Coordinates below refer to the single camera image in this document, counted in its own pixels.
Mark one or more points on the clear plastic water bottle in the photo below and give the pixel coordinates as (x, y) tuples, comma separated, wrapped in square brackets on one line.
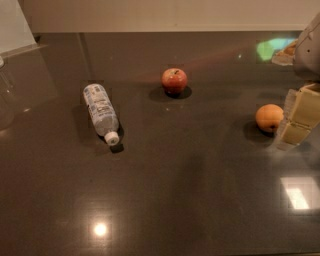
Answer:
[(102, 113)]

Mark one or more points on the clear glass jar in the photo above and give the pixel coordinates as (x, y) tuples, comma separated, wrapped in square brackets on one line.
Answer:
[(7, 97)]

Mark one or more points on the snack bag in background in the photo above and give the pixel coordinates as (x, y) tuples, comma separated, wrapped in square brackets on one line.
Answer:
[(285, 56)]

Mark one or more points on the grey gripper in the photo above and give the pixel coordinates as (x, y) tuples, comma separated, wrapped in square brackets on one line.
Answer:
[(308, 53)]

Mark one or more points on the orange fruit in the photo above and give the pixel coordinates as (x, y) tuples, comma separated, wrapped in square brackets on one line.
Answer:
[(268, 117)]

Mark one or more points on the red apple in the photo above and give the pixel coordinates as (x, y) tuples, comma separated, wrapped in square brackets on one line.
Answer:
[(174, 81)]

